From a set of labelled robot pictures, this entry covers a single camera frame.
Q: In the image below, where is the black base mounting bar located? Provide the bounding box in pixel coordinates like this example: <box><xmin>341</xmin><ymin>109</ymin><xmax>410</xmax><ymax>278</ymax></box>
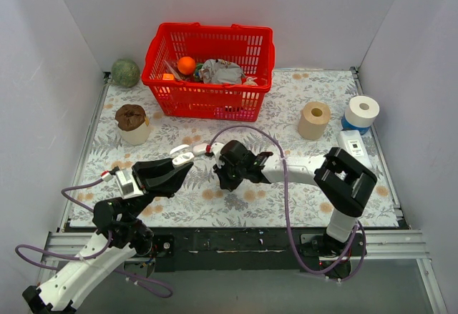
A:
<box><xmin>121</xmin><ymin>226</ymin><xmax>359</xmax><ymax>273</ymax></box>

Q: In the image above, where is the beige paper roll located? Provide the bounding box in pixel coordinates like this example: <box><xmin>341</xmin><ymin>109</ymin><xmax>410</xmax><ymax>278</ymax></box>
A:
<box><xmin>298</xmin><ymin>102</ymin><xmax>331</xmax><ymax>140</ymax></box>

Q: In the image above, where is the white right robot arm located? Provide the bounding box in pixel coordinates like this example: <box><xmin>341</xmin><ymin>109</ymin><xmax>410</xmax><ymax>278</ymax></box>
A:
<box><xmin>206</xmin><ymin>140</ymin><xmax>377</xmax><ymax>255</ymax></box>

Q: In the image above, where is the orange fruit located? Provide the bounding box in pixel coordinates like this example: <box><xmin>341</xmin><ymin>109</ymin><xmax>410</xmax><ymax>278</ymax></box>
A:
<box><xmin>177</xmin><ymin>57</ymin><xmax>196</xmax><ymax>75</ymax></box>

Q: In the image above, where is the blue tape roll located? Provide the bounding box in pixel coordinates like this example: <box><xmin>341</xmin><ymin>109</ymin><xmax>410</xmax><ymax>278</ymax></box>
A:
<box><xmin>341</xmin><ymin>115</ymin><xmax>370</xmax><ymax>135</ymax></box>

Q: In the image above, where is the green textured ball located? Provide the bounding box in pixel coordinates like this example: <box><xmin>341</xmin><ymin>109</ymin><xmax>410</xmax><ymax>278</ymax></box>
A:
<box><xmin>111</xmin><ymin>59</ymin><xmax>141</xmax><ymax>88</ymax></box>

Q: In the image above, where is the white toilet paper roll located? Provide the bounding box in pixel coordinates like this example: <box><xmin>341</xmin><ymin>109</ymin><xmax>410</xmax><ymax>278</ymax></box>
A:
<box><xmin>344</xmin><ymin>95</ymin><xmax>380</xmax><ymax>128</ymax></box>

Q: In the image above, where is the white rectangular box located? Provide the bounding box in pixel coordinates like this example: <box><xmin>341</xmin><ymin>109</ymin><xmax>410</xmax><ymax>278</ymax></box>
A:
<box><xmin>337</xmin><ymin>130</ymin><xmax>372</xmax><ymax>169</ymax></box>

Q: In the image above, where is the red plastic shopping basket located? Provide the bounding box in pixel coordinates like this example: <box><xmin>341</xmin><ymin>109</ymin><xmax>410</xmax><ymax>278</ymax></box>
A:
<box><xmin>141</xmin><ymin>23</ymin><xmax>275</xmax><ymax>122</ymax></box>

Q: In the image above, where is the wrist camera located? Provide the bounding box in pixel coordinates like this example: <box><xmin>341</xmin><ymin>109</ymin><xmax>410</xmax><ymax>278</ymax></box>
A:
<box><xmin>205</xmin><ymin>142</ymin><xmax>225</xmax><ymax>168</ymax></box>
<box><xmin>101</xmin><ymin>168</ymin><xmax>144</xmax><ymax>200</ymax></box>

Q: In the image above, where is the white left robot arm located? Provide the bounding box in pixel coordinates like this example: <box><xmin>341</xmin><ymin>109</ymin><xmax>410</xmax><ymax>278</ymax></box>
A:
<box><xmin>22</xmin><ymin>158</ymin><xmax>193</xmax><ymax>313</ymax></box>

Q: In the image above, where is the brown topped paper roll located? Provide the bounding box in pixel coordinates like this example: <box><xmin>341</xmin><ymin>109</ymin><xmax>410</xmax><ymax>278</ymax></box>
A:
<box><xmin>114</xmin><ymin>104</ymin><xmax>151</xmax><ymax>146</ymax></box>

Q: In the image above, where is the crumpled silver foil bag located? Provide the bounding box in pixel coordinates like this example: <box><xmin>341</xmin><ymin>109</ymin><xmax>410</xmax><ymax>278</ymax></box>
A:
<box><xmin>199</xmin><ymin>59</ymin><xmax>245</xmax><ymax>84</ymax></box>

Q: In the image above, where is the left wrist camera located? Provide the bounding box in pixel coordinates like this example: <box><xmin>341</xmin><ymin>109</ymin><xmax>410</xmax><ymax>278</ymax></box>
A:
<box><xmin>101</xmin><ymin>168</ymin><xmax>144</xmax><ymax>200</ymax></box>

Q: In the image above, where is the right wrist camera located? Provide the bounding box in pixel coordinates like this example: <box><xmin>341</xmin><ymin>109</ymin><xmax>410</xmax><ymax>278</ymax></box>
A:
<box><xmin>205</xmin><ymin>142</ymin><xmax>225</xmax><ymax>168</ymax></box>

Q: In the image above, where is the small orange cube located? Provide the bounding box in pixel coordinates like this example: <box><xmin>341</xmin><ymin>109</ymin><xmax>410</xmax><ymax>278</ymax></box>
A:
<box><xmin>162</xmin><ymin>73</ymin><xmax>175</xmax><ymax>81</ymax></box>

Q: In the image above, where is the floral patterned table mat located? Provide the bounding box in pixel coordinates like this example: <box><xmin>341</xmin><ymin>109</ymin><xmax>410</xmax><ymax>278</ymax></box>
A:
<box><xmin>69</xmin><ymin>69</ymin><xmax>401</xmax><ymax>228</ymax></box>

